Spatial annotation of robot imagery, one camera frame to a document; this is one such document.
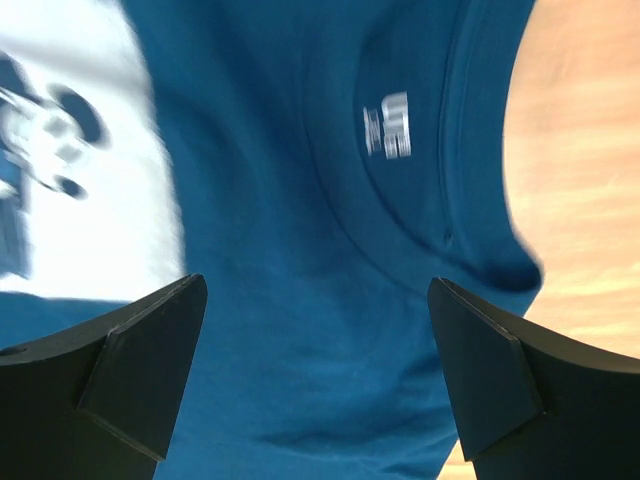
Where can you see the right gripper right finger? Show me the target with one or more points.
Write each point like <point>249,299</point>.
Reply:
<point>530,403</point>

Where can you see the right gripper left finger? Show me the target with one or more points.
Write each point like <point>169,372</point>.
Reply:
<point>100,400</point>

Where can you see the blue printed t-shirt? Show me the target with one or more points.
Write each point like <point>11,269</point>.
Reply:
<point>318,162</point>

